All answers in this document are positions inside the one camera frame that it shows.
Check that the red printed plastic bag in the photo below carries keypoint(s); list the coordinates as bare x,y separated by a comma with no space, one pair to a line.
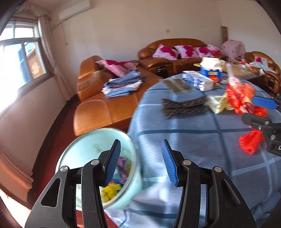
237,94

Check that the pink floral cloth bundle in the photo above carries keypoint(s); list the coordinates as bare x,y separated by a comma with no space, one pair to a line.
214,48

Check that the folded white blue printed cloth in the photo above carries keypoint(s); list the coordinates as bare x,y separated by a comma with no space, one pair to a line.
118,92

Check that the dark grey knitted cloth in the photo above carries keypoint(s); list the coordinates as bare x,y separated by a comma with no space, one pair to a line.
184,107

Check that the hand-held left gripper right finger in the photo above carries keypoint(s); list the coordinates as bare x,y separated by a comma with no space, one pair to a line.
170,162

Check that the pale yellow plastic bag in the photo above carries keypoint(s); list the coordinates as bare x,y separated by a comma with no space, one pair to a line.
217,104

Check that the pink window curtain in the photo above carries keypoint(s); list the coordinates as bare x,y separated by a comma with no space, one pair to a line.
13,175

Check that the light blue cloth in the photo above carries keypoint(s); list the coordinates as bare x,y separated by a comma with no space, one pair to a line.
259,65

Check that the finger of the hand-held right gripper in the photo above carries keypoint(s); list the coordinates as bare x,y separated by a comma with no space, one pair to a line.
263,102
254,120

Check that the white blue carton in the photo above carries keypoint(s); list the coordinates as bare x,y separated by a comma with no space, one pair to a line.
197,80

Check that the white air conditioner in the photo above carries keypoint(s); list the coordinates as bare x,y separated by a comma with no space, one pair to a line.
74,9

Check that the clear packet with dark contents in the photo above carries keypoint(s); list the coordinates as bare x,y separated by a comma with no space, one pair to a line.
176,86

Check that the orange leather three-seat sofa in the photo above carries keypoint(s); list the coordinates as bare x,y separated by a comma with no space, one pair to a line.
153,62

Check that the blue tissue box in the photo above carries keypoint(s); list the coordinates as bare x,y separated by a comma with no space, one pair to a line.
211,71

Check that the pink floral cushion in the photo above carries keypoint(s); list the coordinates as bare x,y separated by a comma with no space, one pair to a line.
204,52
186,51
164,51

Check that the pink cloth cover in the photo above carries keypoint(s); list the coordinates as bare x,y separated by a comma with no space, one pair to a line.
233,49

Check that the orange leather armchair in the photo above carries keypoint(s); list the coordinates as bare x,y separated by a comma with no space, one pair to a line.
273,76

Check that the orange leather chaise sofa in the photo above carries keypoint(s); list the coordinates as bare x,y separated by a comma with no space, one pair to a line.
98,109

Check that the wooden glass-top coffee table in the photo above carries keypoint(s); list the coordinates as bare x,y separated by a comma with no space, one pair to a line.
239,70

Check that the sliding glass window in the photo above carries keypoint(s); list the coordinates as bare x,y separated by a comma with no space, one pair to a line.
28,57

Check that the blue plaid tablecloth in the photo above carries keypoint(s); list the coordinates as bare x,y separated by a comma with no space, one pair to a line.
186,131

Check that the light blue cartoon bin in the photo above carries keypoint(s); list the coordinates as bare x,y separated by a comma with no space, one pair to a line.
87,144

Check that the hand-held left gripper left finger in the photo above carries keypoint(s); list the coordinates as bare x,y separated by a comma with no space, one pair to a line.
113,160

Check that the beige curtain valance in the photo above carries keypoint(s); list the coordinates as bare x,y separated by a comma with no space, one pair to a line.
36,9

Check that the long pink floral pillow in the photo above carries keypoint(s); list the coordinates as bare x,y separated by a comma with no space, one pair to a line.
116,66

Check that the beige window curtain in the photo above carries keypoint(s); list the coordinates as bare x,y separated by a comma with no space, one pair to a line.
59,65

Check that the pink armchair cushion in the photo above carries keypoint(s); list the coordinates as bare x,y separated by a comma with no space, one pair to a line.
261,61

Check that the blue snack wrapper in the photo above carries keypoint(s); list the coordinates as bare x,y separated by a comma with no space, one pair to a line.
124,170

